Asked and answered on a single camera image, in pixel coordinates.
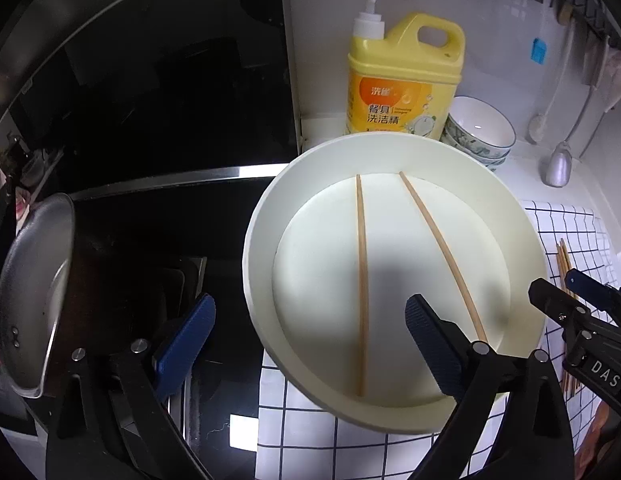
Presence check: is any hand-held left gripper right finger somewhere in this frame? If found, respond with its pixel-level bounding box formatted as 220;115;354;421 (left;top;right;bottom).
405;294;576;480

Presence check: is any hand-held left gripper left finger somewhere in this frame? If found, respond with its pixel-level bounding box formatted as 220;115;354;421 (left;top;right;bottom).
45;292;216;480

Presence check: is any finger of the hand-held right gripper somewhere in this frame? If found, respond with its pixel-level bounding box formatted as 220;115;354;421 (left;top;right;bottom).
529;278;591;333
565;268;621;328

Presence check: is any bunch of chopsticks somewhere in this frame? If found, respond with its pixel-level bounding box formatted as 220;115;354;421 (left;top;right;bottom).
555;239;584;398

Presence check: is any light wooden chopstick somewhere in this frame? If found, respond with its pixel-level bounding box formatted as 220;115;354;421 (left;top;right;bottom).
399;171;489;345
355;174;370;398

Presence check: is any cream round plastic basin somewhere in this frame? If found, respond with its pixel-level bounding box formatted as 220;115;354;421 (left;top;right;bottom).
242;132;549;435

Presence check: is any black gas stove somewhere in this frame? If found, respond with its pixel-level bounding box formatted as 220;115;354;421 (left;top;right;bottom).
0;162;291;480

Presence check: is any metal cooking spatula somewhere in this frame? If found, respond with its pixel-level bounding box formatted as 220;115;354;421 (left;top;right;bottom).
541;42;612;189

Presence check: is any floral white ceramic bowl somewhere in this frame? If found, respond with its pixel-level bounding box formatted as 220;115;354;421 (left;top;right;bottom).
443;140;506;172
445;96;516;158
441;130;510;165

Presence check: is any white black checked cloth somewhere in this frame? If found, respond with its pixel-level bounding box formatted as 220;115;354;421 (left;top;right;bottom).
255;200;619;480

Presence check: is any metal frying pan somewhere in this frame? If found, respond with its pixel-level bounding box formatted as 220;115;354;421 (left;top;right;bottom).
0;192;76;400

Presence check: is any white dish brush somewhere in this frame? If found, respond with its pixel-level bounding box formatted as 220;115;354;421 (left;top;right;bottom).
527;19;575;144

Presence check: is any hanging pale cloth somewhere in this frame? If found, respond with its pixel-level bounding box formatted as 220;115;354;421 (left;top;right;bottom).
598;50;621;111

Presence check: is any yellow dish soap pump bottle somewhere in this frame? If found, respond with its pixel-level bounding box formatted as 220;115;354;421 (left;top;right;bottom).
339;0;465;142

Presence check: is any black hook rail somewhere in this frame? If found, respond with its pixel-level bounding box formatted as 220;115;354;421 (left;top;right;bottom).
545;0;621;61

